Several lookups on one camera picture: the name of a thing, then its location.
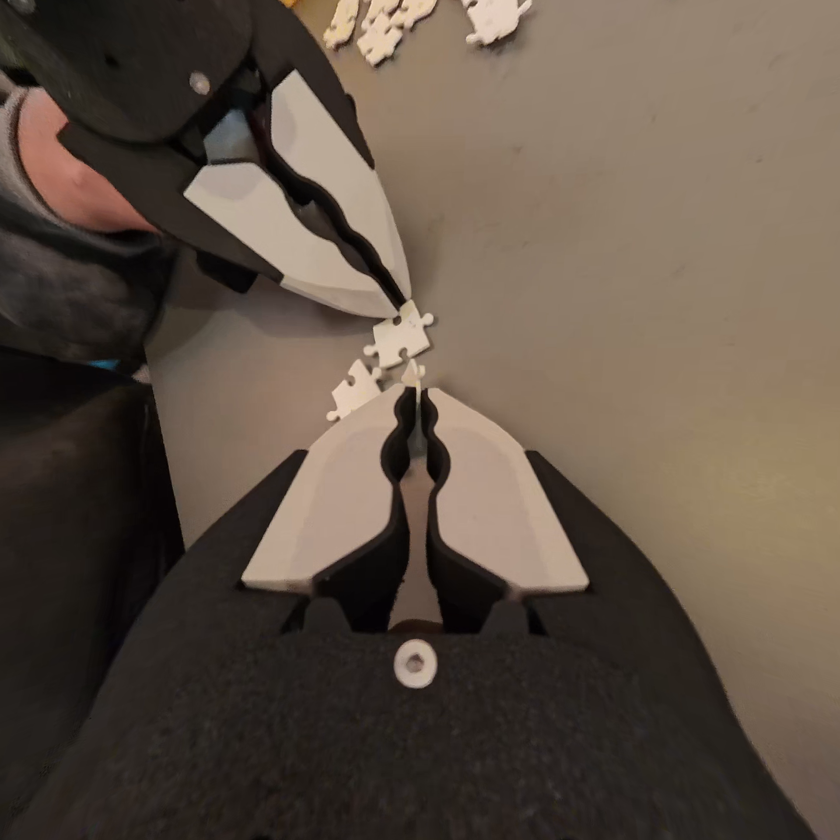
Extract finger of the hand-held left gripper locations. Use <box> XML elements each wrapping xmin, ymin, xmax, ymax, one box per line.
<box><xmin>266</xmin><ymin>67</ymin><xmax>413</xmax><ymax>308</ymax></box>
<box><xmin>182</xmin><ymin>161</ymin><xmax>400</xmax><ymax>319</ymax></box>

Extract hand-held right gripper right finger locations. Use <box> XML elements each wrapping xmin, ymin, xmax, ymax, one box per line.
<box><xmin>420</xmin><ymin>387</ymin><xmax>591</xmax><ymax>634</ymax></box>

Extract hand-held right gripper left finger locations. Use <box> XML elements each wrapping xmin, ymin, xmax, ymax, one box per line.
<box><xmin>240</xmin><ymin>385</ymin><xmax>417</xmax><ymax>634</ymax></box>

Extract joined white puzzle pieces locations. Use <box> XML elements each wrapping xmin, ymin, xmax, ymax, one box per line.
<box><xmin>326</xmin><ymin>357</ymin><xmax>427</xmax><ymax>455</ymax></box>

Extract single white puzzle piece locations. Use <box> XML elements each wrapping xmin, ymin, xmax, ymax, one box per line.
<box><xmin>363</xmin><ymin>300</ymin><xmax>436</xmax><ymax>370</ymax></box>

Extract person's left forearm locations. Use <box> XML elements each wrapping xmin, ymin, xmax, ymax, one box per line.
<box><xmin>0</xmin><ymin>66</ymin><xmax>181</xmax><ymax>368</ymax></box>

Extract pile of white puzzle pieces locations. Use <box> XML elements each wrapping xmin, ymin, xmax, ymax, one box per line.
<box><xmin>323</xmin><ymin>0</ymin><xmax>439</xmax><ymax>67</ymax></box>

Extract loose white puzzle pieces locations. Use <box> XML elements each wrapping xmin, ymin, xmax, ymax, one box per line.
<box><xmin>459</xmin><ymin>0</ymin><xmax>534</xmax><ymax>46</ymax></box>

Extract person's left hand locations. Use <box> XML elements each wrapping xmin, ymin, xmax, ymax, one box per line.
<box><xmin>16</xmin><ymin>85</ymin><xmax>161</xmax><ymax>235</ymax></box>

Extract person's dark clothing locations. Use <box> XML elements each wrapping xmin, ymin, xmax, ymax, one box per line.
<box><xmin>0</xmin><ymin>354</ymin><xmax>188</xmax><ymax>821</ymax></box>

